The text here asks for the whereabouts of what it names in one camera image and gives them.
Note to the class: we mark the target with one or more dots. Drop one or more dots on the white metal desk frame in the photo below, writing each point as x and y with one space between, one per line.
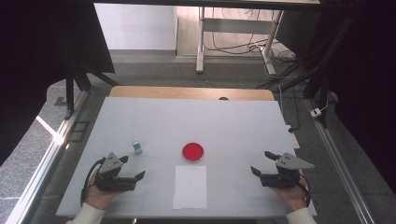
236 25

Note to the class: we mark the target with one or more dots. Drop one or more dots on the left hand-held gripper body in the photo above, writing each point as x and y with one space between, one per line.
112 182

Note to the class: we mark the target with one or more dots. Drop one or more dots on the black metal stand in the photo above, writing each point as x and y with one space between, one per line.
69 93
316 84

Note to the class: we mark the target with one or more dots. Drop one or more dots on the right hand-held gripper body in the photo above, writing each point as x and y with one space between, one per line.
285 179

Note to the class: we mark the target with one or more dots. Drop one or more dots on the wooden table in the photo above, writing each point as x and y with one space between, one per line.
186 92

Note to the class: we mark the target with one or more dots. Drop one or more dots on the white paper sheet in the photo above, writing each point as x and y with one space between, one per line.
190 186

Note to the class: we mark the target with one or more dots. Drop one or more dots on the person's left hand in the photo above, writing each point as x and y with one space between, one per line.
98 196

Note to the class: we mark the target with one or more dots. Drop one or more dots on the black curtain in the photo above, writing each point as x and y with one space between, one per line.
364 77
37 62

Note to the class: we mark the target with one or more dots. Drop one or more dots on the aluminium rail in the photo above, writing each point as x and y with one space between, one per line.
43 174
339 174

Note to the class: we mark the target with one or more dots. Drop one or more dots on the dark floor outlet cover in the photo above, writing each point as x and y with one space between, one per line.
78 131

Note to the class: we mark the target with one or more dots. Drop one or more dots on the red round ink pad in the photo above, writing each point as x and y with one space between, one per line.
193 151

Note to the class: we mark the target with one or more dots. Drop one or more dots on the person's right hand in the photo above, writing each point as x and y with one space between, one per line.
291 197

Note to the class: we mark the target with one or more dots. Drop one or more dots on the small white adapter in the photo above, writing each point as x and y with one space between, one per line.
316 112

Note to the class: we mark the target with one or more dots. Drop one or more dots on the white table cover board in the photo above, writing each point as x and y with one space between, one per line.
202 124

